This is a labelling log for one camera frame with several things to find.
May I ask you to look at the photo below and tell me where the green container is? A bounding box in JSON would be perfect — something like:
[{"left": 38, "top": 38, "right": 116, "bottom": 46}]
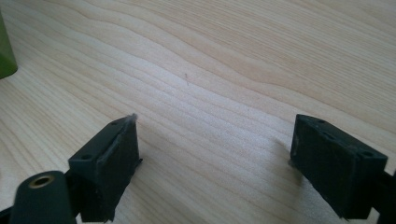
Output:
[{"left": 0, "top": 11, "right": 19, "bottom": 80}]

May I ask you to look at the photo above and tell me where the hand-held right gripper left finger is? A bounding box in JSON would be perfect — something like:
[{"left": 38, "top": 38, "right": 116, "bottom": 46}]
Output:
[{"left": 67, "top": 113, "right": 144, "bottom": 224}]

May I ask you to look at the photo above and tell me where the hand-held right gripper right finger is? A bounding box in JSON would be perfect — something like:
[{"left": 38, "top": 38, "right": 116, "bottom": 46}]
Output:
[{"left": 290, "top": 113, "right": 389, "bottom": 220}]

